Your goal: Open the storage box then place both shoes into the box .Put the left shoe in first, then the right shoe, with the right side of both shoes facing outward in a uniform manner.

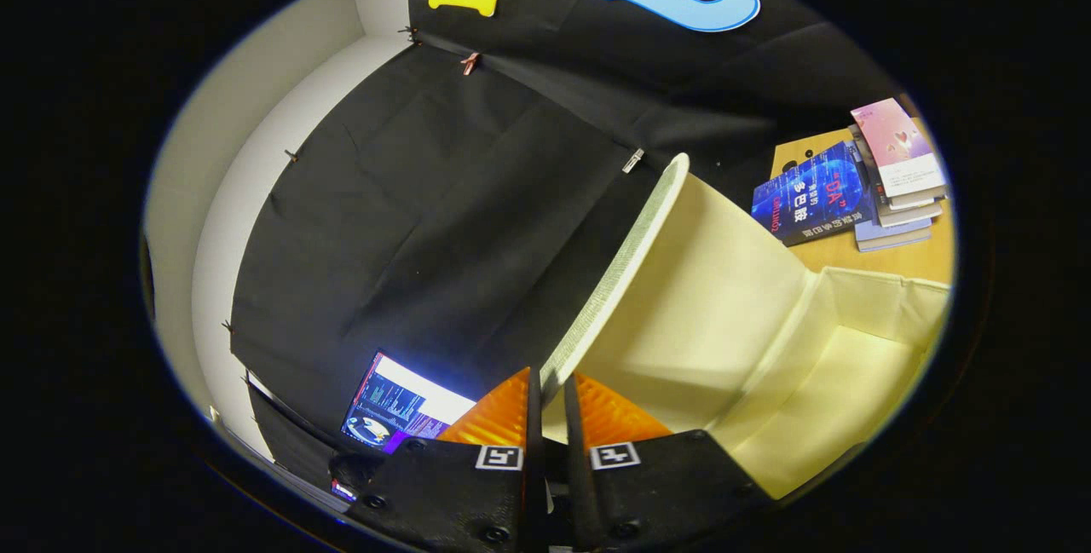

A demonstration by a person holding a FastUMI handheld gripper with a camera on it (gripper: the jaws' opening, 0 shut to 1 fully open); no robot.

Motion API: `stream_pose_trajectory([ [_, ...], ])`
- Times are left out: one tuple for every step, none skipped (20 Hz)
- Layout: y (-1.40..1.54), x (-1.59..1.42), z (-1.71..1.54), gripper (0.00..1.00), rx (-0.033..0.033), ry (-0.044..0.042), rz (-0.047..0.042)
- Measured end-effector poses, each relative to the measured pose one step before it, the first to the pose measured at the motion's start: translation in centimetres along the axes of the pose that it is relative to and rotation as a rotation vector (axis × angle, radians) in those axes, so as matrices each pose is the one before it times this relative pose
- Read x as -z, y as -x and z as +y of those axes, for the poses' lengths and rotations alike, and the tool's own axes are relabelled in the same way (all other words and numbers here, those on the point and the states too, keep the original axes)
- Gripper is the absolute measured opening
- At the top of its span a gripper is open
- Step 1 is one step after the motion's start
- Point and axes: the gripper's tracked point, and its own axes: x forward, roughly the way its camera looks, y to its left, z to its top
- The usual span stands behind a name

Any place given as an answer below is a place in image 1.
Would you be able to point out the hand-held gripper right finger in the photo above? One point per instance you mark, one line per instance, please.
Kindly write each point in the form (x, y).
(656, 485)

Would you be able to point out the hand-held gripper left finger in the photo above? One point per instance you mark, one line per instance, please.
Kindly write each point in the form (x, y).
(460, 493)

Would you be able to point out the cream fabric storage box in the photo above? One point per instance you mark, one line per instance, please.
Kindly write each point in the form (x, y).
(699, 306)

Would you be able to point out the black backdrop cloth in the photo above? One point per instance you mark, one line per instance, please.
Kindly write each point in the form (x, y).
(443, 221)

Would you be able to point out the silver metal clip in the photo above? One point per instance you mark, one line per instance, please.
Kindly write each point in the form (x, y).
(632, 160)

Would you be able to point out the dark blue book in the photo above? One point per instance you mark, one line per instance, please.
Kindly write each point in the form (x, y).
(814, 195)

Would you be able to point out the pale blue cover book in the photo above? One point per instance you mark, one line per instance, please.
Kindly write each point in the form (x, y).
(891, 236)

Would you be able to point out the grey cover book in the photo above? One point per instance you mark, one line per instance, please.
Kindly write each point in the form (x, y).
(908, 216)

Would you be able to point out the white cover book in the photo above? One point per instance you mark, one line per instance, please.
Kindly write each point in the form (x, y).
(916, 199)

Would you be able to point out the pink cover book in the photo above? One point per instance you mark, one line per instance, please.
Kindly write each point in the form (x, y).
(895, 144)

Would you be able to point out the pink clothespin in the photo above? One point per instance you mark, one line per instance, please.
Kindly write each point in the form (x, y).
(470, 63)

